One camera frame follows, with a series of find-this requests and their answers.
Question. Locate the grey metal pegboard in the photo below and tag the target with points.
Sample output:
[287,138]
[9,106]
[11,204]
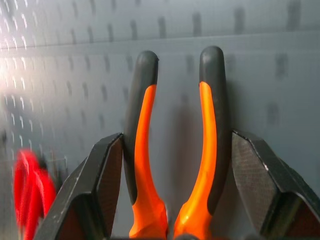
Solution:
[75,87]

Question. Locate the orange and grey pliers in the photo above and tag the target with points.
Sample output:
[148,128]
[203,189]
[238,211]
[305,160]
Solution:
[142,155]

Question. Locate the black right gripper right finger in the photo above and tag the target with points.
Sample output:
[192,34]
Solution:
[272,185]

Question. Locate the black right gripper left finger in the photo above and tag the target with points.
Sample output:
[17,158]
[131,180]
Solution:
[85,190]

